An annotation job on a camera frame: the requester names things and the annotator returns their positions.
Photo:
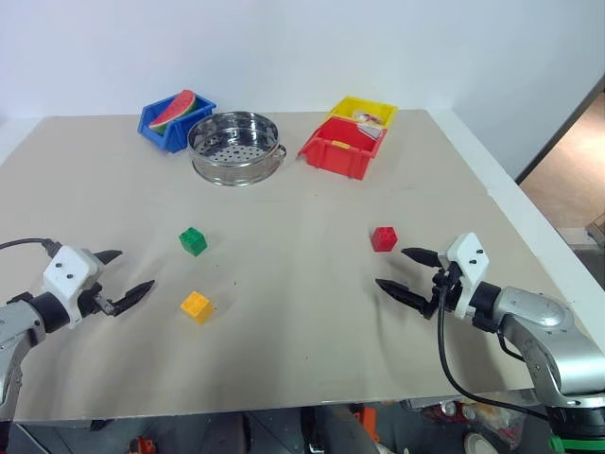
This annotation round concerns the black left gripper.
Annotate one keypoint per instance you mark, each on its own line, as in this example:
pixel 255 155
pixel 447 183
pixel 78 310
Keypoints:
pixel 94 300

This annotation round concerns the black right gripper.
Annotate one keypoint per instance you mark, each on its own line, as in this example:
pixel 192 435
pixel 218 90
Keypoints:
pixel 446 291

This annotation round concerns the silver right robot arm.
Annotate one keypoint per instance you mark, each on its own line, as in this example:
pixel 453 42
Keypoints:
pixel 543 331

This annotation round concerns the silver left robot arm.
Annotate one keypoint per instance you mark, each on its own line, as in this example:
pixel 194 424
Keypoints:
pixel 21 326

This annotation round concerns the red toy block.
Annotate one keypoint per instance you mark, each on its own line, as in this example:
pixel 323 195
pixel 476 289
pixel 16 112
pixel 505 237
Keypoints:
pixel 383 239

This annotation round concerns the green toy block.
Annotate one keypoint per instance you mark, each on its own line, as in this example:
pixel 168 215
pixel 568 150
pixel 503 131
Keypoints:
pixel 193 241

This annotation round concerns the yellow toy block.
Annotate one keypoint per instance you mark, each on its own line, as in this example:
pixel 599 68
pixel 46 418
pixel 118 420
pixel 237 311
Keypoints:
pixel 197 307

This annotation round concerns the beige table cover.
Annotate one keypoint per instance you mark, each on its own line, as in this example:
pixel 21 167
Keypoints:
pixel 293 284

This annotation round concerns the red plastic bin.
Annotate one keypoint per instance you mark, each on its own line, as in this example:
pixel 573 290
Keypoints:
pixel 338 156

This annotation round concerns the white paper card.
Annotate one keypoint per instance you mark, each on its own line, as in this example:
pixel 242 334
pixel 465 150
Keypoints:
pixel 371 131

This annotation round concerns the blue plastic bin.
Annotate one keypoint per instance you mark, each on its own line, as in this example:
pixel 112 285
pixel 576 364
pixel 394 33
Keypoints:
pixel 177 134

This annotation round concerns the small packaged items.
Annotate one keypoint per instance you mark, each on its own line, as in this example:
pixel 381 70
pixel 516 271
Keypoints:
pixel 368 116

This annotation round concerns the stainless steel steamer pot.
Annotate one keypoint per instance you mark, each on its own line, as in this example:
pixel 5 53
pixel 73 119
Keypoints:
pixel 236 156

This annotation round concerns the dark rounded shape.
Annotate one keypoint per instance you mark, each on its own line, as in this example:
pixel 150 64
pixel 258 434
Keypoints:
pixel 342 428

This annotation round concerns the orange and black object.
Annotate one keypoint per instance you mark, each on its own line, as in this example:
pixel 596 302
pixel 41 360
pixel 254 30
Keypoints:
pixel 142 445

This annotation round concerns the toy watermelon slice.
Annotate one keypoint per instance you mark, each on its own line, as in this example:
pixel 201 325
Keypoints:
pixel 175 110

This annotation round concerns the yellow plastic bin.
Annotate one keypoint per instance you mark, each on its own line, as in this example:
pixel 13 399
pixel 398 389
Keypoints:
pixel 345 106

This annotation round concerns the white round container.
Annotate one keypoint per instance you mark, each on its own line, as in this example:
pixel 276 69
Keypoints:
pixel 478 444

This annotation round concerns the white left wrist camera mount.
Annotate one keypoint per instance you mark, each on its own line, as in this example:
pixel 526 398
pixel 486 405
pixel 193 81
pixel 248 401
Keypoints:
pixel 68 274

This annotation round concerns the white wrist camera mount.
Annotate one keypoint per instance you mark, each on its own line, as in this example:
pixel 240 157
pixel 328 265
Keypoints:
pixel 68 274
pixel 470 265

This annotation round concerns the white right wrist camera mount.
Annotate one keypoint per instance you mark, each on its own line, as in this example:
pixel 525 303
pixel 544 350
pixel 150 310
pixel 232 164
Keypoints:
pixel 470 265

